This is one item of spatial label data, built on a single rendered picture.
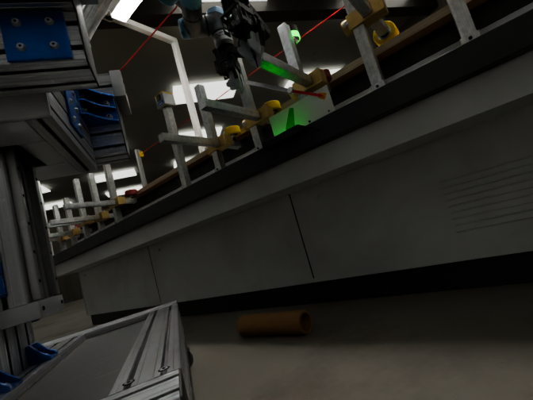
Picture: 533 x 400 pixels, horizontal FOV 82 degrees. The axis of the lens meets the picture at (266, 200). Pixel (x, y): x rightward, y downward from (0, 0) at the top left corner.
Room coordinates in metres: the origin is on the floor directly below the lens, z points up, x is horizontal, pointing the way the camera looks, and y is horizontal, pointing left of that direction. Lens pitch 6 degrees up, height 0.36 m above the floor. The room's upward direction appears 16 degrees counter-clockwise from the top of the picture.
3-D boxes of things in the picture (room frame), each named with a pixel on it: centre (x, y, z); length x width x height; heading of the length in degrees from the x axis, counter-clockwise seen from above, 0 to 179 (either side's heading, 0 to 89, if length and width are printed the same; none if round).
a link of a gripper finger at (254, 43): (0.78, -0.08, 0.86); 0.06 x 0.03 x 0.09; 143
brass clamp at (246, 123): (1.22, -0.06, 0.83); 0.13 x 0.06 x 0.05; 53
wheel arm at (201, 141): (1.28, 0.19, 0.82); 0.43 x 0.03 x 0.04; 143
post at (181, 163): (1.54, 0.37, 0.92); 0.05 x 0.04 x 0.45; 53
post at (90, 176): (2.13, 1.16, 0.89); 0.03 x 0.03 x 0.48; 53
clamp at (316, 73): (1.07, -0.26, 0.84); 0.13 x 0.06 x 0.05; 53
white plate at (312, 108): (1.08, -0.20, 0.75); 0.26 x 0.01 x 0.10; 53
